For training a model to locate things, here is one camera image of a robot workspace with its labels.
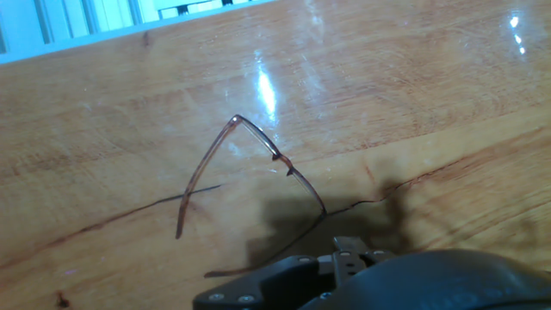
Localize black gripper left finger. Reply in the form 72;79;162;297
192;235;352;310

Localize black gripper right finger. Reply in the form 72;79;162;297
348;236;396;266

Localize red-framed glasses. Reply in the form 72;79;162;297
175;114;328;279

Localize glossy wooden board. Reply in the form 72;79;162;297
0;0;551;310

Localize white printed paper sheet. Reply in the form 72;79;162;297
152;0;225;12

